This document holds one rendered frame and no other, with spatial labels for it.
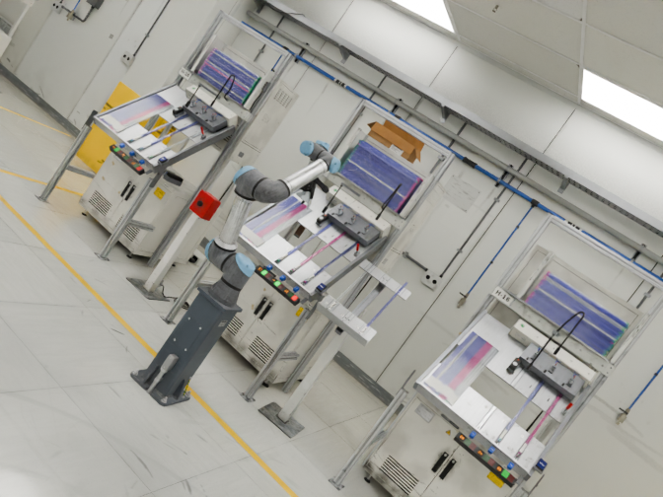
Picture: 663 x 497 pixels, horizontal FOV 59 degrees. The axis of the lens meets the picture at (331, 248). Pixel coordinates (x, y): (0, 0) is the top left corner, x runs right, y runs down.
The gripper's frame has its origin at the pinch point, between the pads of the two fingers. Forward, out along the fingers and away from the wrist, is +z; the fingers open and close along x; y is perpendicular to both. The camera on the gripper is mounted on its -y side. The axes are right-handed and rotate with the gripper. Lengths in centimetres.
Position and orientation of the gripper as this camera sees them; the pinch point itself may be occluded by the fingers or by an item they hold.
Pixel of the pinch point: (305, 207)
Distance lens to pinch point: 310.0
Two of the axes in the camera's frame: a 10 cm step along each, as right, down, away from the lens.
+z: -3.3, 9.3, 1.6
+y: -9.1, -2.7, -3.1
